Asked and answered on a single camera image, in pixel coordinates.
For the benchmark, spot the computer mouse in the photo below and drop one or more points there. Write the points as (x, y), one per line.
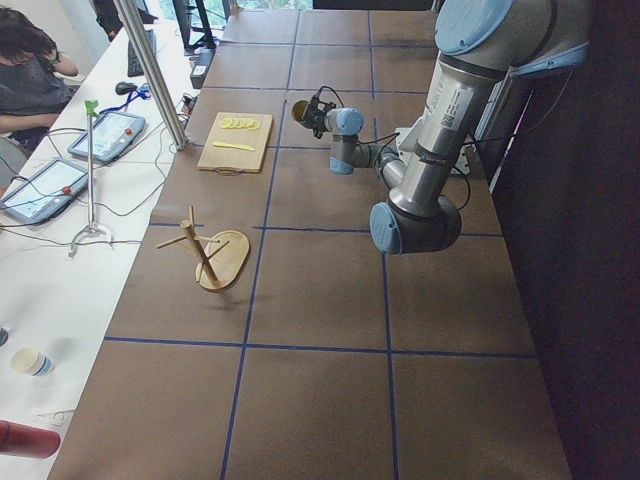
(124, 88)

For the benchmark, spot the aluminium frame post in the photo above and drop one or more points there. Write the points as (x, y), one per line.
(129, 15)

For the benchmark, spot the reacher grabber tool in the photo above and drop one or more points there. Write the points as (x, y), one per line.
(93, 229)

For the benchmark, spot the paper cup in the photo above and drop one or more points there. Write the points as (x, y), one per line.
(30, 361)

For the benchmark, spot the white pedestal column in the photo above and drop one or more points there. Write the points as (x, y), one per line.
(405, 142)

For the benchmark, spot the far teach pendant tablet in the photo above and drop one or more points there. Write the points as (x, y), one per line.
(113, 132)

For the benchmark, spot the black keyboard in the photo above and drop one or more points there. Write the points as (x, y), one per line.
(134, 66)

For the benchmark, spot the red cylinder bottle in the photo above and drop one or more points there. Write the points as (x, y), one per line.
(26, 441)

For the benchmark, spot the black power adapter box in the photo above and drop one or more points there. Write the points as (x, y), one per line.
(200, 64)

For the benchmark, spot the seated person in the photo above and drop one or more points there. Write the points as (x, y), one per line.
(33, 90)

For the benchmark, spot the bamboo cutting board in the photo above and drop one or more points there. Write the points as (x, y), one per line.
(236, 143)

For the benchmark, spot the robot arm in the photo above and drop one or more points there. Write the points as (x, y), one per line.
(480, 43)

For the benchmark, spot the teach pendant tablet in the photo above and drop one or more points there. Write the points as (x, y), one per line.
(113, 132)
(46, 193)

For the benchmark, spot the teal mug yellow inside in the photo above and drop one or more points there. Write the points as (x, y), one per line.
(299, 112)

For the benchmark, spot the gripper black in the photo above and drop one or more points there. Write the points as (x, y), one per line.
(316, 118)

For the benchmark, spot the wooden cup rack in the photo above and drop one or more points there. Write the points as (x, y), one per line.
(220, 258)

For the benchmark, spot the near teach pendant tablet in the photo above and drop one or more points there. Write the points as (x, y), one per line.
(46, 193)

